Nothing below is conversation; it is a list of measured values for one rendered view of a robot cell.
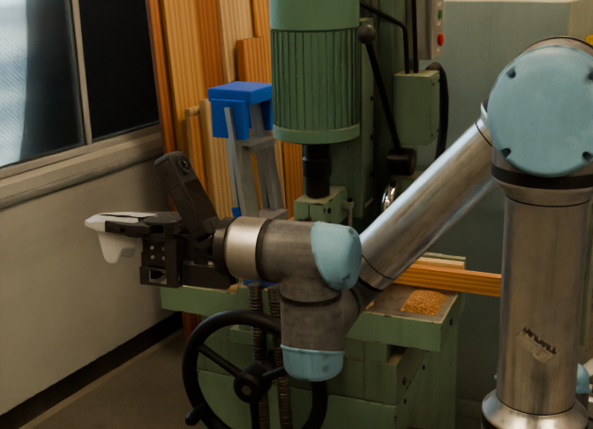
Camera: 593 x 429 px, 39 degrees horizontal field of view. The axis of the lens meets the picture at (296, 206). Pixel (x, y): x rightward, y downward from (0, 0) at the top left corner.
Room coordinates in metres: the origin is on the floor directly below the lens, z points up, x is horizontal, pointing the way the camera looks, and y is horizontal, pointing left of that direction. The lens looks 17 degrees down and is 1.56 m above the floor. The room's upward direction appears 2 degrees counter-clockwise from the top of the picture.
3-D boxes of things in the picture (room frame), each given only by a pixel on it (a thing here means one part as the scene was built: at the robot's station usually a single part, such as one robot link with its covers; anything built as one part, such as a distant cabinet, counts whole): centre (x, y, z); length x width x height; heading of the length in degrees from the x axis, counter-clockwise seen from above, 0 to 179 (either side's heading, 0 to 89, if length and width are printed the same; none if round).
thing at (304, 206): (1.69, -0.05, 1.03); 0.14 x 0.07 x 0.09; 157
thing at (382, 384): (1.78, -0.09, 0.76); 0.57 x 0.45 x 0.09; 157
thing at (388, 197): (1.74, -0.21, 1.02); 0.12 x 0.03 x 0.12; 157
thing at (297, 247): (0.93, -0.02, 1.21); 0.11 x 0.08 x 0.09; 69
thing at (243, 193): (2.57, 0.11, 0.58); 0.27 x 0.25 x 1.16; 60
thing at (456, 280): (1.63, -0.13, 0.92); 0.60 x 0.02 x 0.04; 67
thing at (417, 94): (1.81, -0.27, 1.23); 0.09 x 0.08 x 0.15; 157
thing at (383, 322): (1.57, -0.01, 0.87); 0.61 x 0.30 x 0.06; 67
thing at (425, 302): (1.49, -0.24, 0.91); 0.10 x 0.07 x 0.02; 157
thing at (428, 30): (1.91, -0.30, 1.40); 0.10 x 0.06 x 0.16; 157
